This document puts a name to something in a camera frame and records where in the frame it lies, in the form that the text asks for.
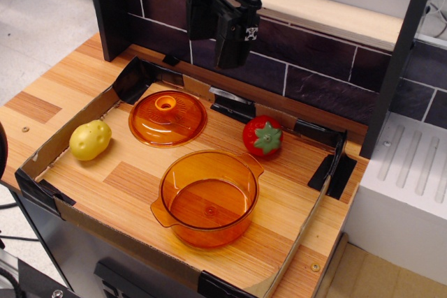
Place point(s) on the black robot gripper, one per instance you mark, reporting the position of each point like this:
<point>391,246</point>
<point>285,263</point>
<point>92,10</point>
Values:
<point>233,23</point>

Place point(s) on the yellow plastic potato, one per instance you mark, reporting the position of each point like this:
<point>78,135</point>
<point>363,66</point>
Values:
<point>89,140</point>

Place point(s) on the orange transparent pot lid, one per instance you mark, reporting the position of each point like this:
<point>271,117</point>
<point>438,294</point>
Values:
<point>167,119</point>

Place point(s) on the orange transparent pot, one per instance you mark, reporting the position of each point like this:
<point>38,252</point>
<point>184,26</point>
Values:
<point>208,197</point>

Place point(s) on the cardboard fence with black tape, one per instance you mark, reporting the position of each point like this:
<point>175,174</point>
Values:
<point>153,169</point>

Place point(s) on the toy kitchen shelf backsplash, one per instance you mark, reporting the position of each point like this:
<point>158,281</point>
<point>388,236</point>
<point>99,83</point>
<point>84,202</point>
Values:
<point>292,66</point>

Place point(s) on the red plastic strawberry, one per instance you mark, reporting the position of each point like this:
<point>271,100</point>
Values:
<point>262,136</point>

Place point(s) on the white toy sink drainer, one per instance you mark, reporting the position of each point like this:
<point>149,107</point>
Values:
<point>399,211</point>

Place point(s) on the black toy oven front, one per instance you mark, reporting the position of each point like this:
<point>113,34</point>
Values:
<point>125,281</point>

